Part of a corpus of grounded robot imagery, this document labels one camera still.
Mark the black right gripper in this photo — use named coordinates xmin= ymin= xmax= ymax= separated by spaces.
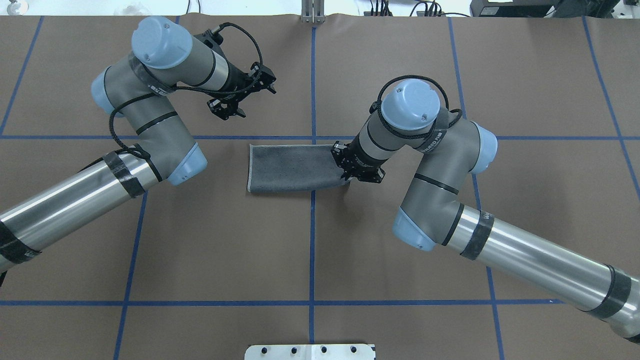
xmin=331 ymin=142 xmax=386 ymax=183

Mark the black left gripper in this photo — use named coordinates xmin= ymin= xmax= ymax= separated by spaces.
xmin=206 ymin=63 xmax=277 ymax=121

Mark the pink and grey towel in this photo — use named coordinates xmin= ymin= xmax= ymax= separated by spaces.
xmin=247 ymin=145 xmax=351 ymax=194

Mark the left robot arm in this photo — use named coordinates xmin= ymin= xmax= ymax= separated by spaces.
xmin=1 ymin=15 xmax=276 ymax=272

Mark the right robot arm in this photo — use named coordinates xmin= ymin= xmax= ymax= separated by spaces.
xmin=330 ymin=74 xmax=640 ymax=344

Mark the black monitor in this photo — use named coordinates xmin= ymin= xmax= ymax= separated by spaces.
xmin=470 ymin=0 xmax=620 ymax=19

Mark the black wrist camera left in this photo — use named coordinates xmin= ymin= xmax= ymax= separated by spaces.
xmin=194 ymin=27 xmax=224 ymax=52

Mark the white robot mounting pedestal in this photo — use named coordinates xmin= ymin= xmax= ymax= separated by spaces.
xmin=244 ymin=343 xmax=377 ymax=360

